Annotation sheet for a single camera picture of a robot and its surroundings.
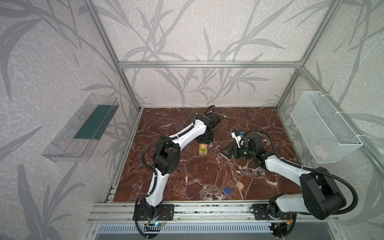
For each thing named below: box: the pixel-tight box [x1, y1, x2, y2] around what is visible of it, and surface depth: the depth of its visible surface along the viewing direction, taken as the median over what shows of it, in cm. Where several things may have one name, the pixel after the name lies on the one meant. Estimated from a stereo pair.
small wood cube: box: [235, 181, 245, 191], surface depth 84 cm
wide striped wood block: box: [199, 143, 208, 156], surface depth 95 cm
